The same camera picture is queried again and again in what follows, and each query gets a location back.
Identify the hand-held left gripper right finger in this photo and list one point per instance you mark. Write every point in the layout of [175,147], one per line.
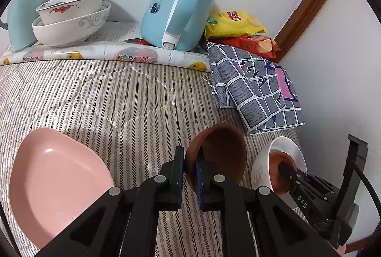
[198,185]

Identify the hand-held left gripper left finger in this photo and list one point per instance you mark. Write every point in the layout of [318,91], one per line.
[178,185]

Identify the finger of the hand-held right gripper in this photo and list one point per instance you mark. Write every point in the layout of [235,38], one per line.
[285,170]
[303,175]

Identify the small brown bowl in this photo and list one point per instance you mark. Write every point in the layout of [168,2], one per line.
[223,149]
[275,173]

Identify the pink plate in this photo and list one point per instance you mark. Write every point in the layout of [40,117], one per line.
[59,179]

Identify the grey checked cloth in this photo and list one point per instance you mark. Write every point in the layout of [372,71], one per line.
[253,90]

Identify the red chips bag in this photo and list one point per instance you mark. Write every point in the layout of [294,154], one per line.
[256,44]

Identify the fruit print plastic table cover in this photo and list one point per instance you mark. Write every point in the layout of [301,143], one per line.
[104,51]

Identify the yellow chips bag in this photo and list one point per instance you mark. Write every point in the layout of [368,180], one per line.
[235,24]

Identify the light blue electric kettle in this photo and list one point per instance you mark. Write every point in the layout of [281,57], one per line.
[160,15]

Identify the large white bowl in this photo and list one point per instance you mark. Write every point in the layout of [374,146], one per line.
[68,33]

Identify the blue patterned porcelain bowl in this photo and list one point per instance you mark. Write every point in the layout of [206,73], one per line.
[65,11]

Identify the light blue thermos jug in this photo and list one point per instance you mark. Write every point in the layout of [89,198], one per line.
[20,21]

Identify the wooden door frame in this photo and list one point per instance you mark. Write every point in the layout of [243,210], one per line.
[309,7]

